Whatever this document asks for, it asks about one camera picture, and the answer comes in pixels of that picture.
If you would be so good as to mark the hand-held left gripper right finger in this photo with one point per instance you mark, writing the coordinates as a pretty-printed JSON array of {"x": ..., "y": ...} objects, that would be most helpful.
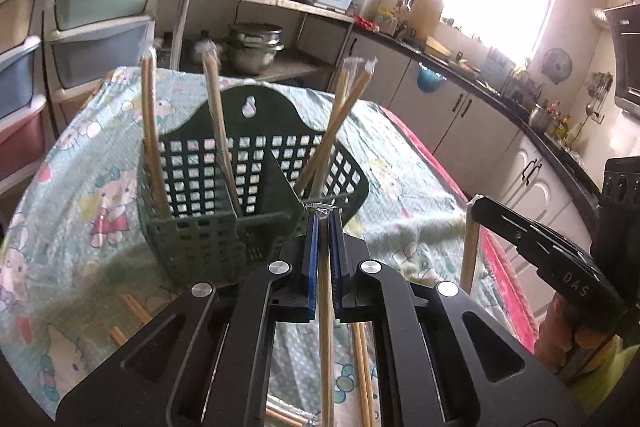
[{"x": 336, "y": 257}]

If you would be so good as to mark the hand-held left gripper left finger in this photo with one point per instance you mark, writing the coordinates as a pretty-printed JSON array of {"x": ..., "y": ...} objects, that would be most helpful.
[{"x": 312, "y": 257}]

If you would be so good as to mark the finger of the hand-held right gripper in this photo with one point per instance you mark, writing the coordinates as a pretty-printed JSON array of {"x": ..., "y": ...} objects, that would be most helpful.
[{"x": 540, "y": 252}]

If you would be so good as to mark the bamboo chopstick pair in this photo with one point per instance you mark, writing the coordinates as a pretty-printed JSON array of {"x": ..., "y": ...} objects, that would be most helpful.
[
  {"x": 359, "y": 92},
  {"x": 468, "y": 252},
  {"x": 337, "y": 92},
  {"x": 218, "y": 127},
  {"x": 151, "y": 132},
  {"x": 325, "y": 357}
]

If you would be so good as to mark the green plastic utensil basket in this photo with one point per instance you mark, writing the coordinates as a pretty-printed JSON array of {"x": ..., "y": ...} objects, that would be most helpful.
[{"x": 200, "y": 247}]

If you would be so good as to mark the bunch of bamboo chopsticks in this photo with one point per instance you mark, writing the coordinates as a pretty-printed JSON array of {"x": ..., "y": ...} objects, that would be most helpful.
[{"x": 361, "y": 382}]

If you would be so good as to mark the hanging kitchen utensils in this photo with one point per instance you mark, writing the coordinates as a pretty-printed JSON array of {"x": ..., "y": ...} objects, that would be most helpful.
[{"x": 597, "y": 89}]

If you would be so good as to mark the person's right hand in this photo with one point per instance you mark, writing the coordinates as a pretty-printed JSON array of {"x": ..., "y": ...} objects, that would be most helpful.
[{"x": 555, "y": 337}]

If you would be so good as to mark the condiment bottles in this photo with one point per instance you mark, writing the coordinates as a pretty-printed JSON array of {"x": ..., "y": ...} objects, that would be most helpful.
[{"x": 565, "y": 127}]

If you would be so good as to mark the steel pot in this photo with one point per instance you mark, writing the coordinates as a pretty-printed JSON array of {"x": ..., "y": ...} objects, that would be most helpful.
[{"x": 540, "y": 119}]

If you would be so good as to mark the white kitchen cabinets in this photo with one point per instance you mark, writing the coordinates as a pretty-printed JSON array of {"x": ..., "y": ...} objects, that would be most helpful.
[{"x": 480, "y": 142}]

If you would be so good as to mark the range hood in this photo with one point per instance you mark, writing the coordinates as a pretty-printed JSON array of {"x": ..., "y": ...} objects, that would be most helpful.
[{"x": 625, "y": 57}]

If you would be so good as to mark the black kitchen countertop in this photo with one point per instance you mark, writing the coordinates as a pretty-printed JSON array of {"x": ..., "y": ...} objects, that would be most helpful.
[{"x": 500, "y": 99}]

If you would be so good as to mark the blue utensil rack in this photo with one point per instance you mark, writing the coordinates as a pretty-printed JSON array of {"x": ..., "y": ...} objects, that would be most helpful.
[{"x": 497, "y": 72}]

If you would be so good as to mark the blue hanging bin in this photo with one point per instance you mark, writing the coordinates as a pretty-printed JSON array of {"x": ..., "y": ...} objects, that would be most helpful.
[{"x": 431, "y": 78}]

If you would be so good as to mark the stacked steel pots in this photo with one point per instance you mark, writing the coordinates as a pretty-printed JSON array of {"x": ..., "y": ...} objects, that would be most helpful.
[{"x": 252, "y": 49}]

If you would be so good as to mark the cartoon printed blanket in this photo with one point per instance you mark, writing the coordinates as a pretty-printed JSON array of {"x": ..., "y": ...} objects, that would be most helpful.
[{"x": 90, "y": 187}]

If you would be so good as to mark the white metal shelf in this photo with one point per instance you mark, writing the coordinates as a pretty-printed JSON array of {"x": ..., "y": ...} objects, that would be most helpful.
[{"x": 280, "y": 7}]

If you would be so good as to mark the pale cutting board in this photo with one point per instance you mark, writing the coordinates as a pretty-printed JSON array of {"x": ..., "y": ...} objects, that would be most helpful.
[{"x": 425, "y": 9}]

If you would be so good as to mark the green-topped plastic drawer unit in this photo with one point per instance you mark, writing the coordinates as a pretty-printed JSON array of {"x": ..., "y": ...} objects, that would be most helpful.
[{"x": 100, "y": 7}]

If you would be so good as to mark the cream-topped plastic drawer unit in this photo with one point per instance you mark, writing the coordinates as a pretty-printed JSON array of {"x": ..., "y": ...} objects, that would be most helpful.
[{"x": 20, "y": 72}]

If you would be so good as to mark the small wall fan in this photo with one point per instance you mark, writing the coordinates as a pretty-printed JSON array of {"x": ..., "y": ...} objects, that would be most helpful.
[{"x": 556, "y": 65}]

